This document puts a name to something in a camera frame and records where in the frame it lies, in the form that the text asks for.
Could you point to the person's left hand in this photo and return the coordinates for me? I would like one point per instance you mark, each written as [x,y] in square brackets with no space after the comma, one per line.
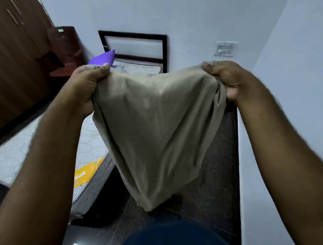
[83,88]

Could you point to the person's right hand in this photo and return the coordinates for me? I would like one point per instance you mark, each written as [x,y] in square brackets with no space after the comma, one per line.
[237,80]

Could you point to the purple dotted pillow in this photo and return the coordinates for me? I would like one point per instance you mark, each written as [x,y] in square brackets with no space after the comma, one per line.
[103,59]

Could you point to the brown wooden wardrobe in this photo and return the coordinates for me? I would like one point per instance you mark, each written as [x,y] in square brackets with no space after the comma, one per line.
[20,63]

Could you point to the beige striped bed sheet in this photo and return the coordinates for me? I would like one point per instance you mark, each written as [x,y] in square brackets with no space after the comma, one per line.
[156,126]

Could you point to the person's left forearm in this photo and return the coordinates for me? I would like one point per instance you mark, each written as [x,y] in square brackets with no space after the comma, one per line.
[43,176]

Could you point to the person's right forearm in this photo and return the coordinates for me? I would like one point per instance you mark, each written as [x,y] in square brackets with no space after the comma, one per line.
[285,156]

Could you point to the person's dark trousers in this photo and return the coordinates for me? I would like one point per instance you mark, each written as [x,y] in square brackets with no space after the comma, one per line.
[164,214]

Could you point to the person's navy blue shirt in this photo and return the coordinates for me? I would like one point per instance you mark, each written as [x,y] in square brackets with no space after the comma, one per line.
[176,234]

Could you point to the maroon plastic chair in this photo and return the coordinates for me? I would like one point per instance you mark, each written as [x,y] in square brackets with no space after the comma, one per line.
[63,40]

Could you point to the white striped mattress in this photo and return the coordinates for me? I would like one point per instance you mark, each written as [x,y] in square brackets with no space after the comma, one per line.
[15,156]

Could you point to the white wall socket plate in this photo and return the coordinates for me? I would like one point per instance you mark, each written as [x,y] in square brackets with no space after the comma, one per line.
[225,48]

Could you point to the dark wooden bed frame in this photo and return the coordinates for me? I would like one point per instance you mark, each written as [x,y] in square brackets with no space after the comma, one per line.
[133,35]

